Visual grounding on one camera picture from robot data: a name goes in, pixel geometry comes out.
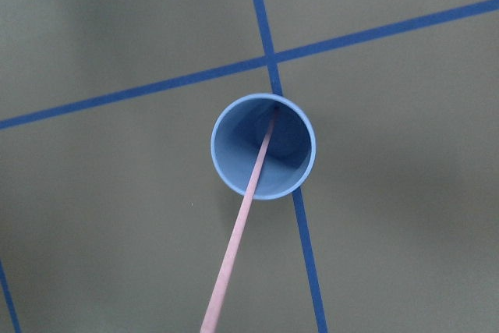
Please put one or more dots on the light blue plastic cup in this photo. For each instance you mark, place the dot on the light blue plastic cup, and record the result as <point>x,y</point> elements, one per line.
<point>239,132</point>

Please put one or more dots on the pink chopstick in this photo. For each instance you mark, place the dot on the pink chopstick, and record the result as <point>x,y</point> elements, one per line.
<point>216,302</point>

